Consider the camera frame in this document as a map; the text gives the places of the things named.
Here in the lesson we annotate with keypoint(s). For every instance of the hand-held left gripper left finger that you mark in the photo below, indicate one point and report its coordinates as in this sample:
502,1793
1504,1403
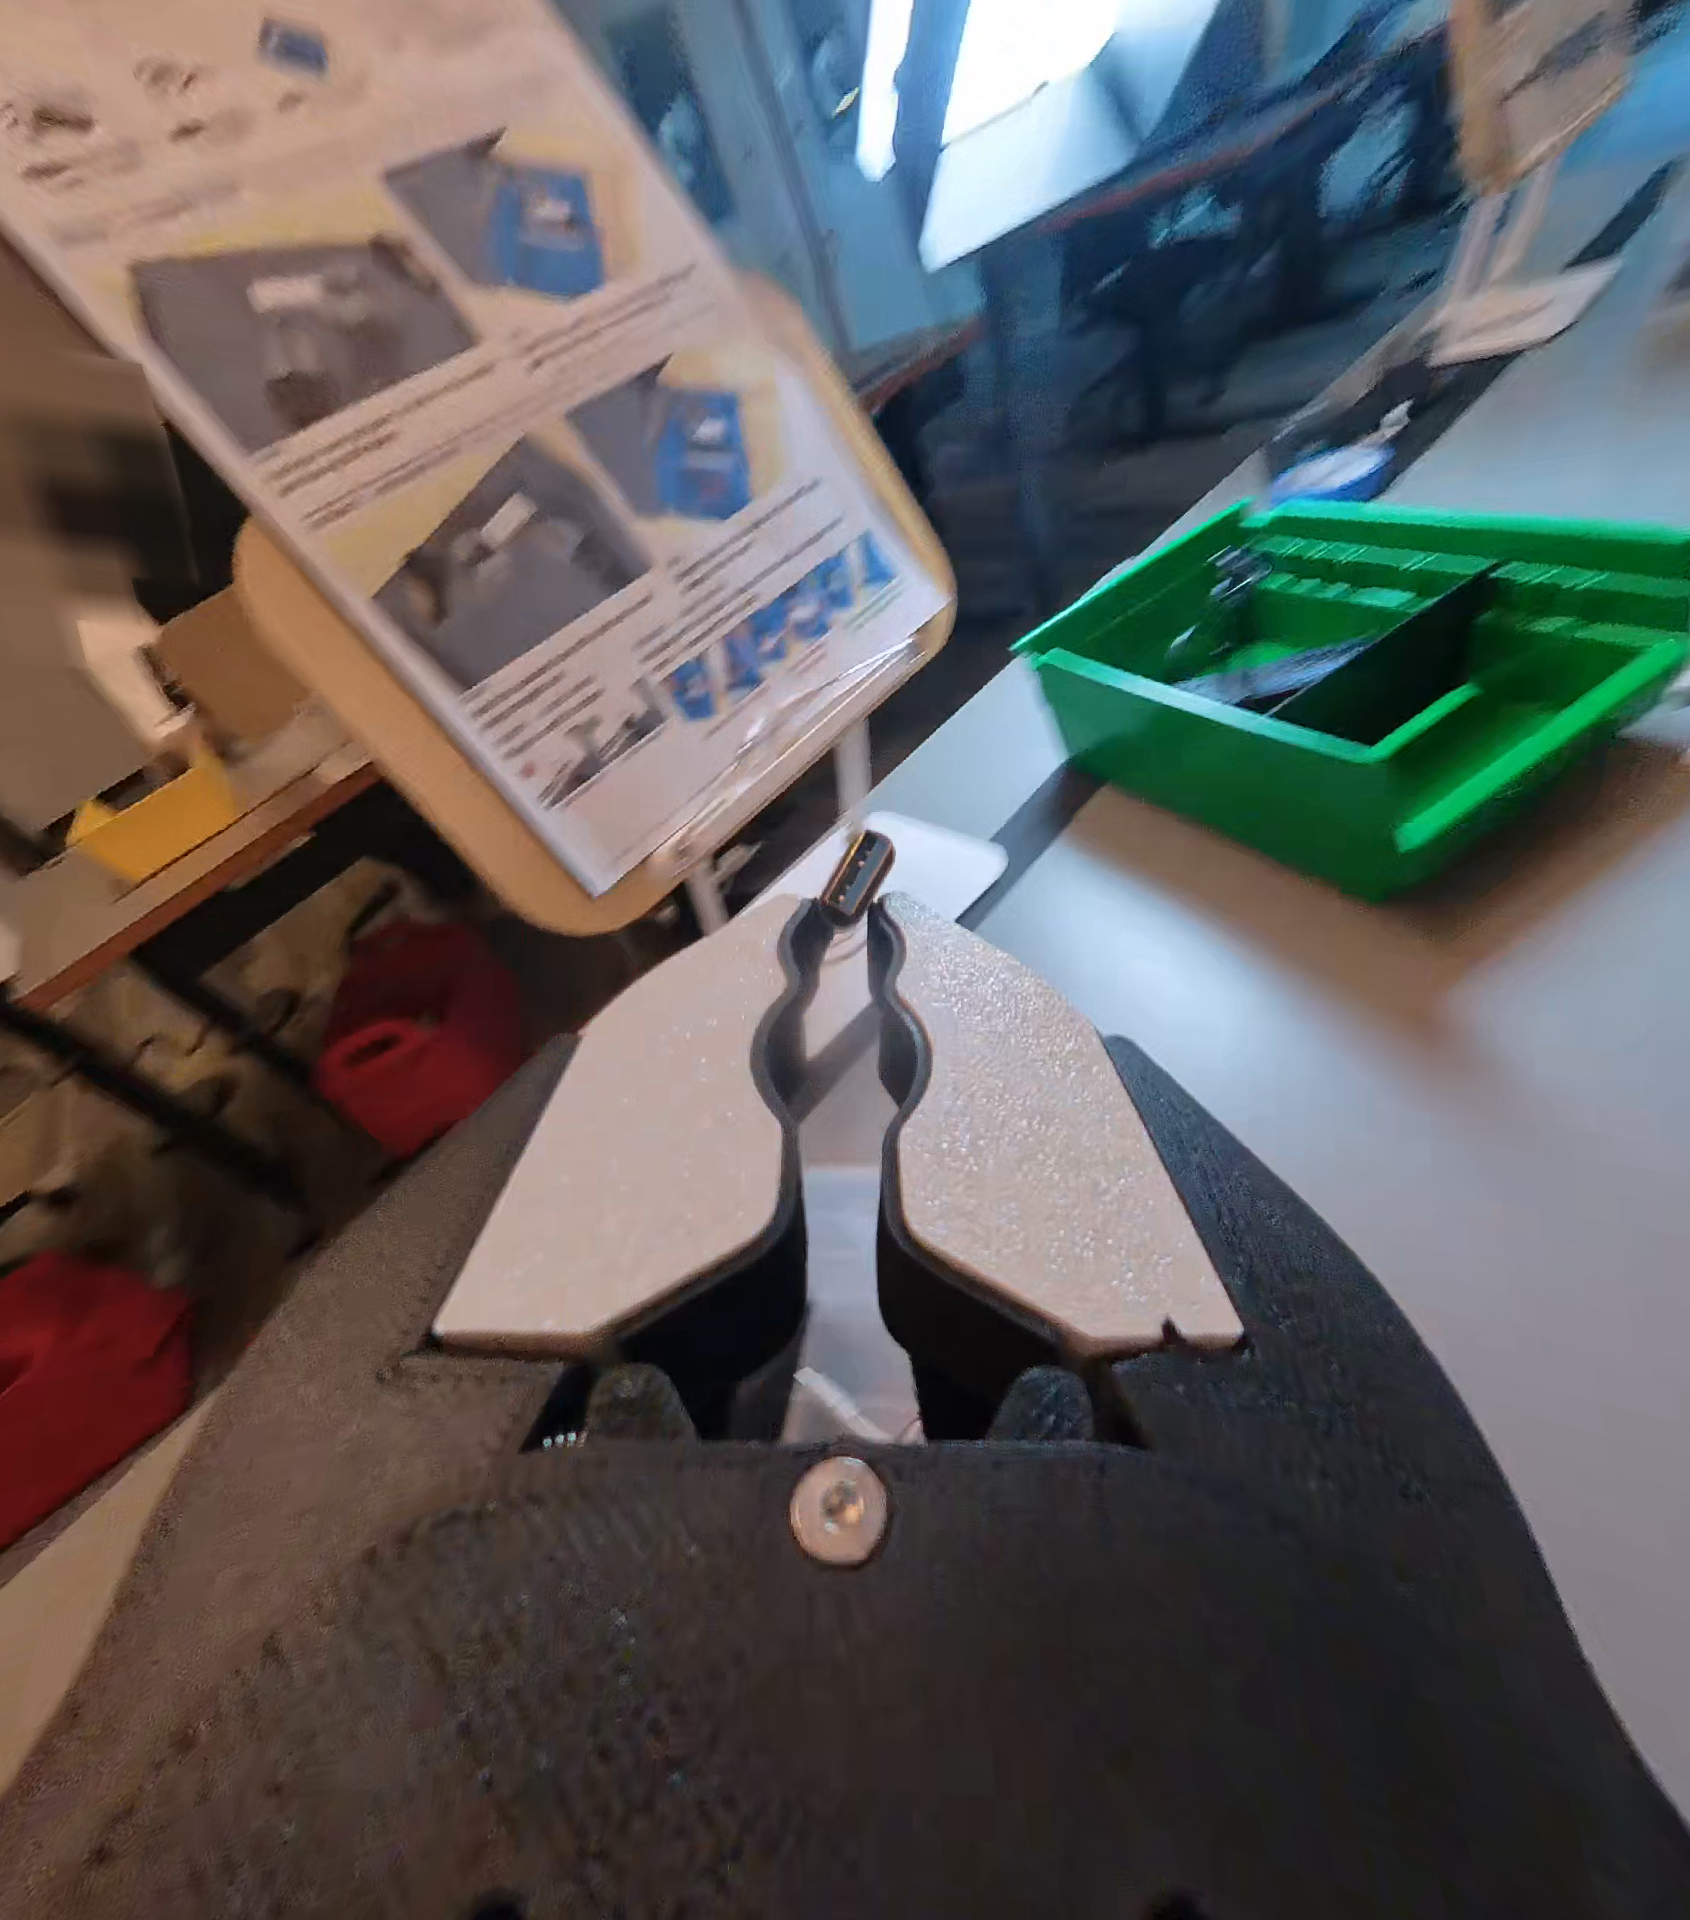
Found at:
634,1171

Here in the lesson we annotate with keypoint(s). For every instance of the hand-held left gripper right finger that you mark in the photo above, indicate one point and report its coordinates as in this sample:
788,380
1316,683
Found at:
1054,1171

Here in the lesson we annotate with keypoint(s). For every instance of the usb plug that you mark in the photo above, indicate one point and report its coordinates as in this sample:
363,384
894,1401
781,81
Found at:
857,872

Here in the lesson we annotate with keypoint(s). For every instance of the green plastic bin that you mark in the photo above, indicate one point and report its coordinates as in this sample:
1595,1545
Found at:
1235,780

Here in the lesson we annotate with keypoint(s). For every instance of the small red plastic container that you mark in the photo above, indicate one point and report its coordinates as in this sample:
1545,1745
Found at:
411,1034

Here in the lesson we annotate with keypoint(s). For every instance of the yellow box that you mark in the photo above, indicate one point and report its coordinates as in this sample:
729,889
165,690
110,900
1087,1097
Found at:
154,824

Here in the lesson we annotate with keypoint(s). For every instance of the pale wooden board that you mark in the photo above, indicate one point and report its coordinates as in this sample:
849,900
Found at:
320,660

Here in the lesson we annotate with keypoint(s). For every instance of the black divider panel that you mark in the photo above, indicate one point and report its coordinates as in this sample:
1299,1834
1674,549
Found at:
1401,674

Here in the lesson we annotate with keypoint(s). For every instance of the large red plastic container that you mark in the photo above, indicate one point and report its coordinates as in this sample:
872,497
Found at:
20,1395

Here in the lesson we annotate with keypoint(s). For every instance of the instruction sheet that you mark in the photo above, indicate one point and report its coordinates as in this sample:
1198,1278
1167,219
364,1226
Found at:
485,451

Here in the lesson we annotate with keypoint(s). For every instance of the blue and white cloth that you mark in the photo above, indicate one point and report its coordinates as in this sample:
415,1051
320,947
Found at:
1332,469

